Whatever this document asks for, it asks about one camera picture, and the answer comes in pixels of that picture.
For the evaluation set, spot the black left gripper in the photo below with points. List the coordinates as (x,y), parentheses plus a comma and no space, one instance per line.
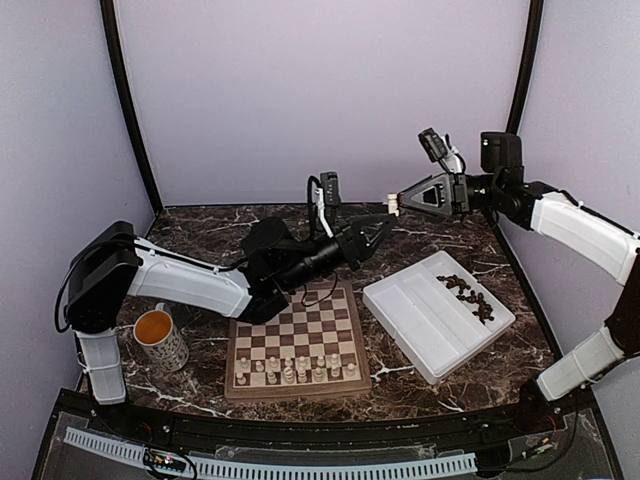
(355,243)

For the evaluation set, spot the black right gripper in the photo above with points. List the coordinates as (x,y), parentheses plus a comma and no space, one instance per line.
(461,199)

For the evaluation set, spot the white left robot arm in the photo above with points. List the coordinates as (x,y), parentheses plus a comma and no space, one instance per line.
(118,264)

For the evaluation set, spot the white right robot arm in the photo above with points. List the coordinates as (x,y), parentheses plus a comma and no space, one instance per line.
(549,212)

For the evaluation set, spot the wooden chess board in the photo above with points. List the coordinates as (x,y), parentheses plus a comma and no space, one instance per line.
(319,320)

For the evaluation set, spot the pile of dark chess pieces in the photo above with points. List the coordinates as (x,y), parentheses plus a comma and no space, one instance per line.
(481,309)

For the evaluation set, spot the white divided plastic tray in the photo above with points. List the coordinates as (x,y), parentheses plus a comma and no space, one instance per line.
(433,329)

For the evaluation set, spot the patterned mug with orange liquid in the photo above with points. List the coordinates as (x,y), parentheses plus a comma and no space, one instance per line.
(160,339)

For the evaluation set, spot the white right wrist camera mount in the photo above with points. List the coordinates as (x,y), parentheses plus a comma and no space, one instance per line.
(440,151)

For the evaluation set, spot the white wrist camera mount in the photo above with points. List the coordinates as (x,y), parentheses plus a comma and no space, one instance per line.
(323,201)
(440,151)

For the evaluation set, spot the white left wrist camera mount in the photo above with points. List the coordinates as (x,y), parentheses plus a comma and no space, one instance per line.
(323,201)

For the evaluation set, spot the black enclosure frame post right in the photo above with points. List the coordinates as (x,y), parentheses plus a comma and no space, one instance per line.
(530,43)

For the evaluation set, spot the black enclosure frame post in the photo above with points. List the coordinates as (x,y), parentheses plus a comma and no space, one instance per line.
(530,43)
(126,101)

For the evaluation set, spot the white slotted cable duct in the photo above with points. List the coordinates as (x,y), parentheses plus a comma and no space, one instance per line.
(254,463)

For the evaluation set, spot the black front rail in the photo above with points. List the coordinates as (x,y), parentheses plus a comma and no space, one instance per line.
(485,429)

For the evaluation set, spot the black enclosure frame post left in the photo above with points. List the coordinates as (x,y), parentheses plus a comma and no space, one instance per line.
(126,101)

